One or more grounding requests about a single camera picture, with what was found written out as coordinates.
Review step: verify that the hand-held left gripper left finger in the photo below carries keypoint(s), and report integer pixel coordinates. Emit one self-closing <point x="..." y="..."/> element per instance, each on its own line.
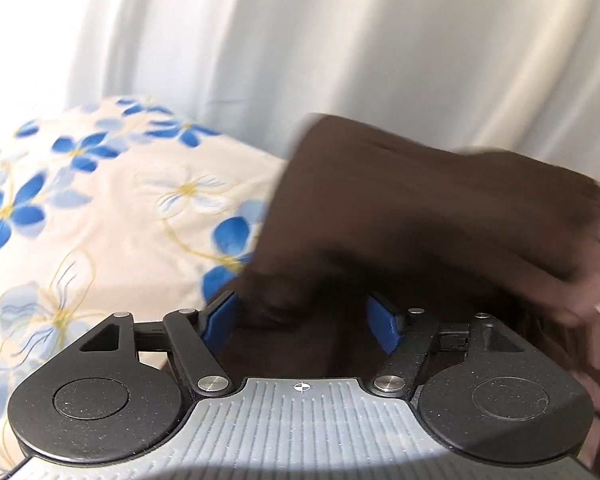
<point x="221" y="321"/>

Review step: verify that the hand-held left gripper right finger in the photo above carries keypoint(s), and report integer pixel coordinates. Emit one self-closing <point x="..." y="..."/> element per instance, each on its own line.
<point x="386" y="324"/>

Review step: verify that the dark brown garment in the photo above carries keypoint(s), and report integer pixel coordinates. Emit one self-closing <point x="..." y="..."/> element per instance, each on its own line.
<point x="405" y="210"/>

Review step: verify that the blue floral bed sheet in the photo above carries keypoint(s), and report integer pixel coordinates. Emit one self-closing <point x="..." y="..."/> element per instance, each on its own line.
<point x="105" y="220"/>

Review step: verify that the white curtain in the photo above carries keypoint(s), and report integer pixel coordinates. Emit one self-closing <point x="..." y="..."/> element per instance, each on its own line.
<point x="355" y="40"/>

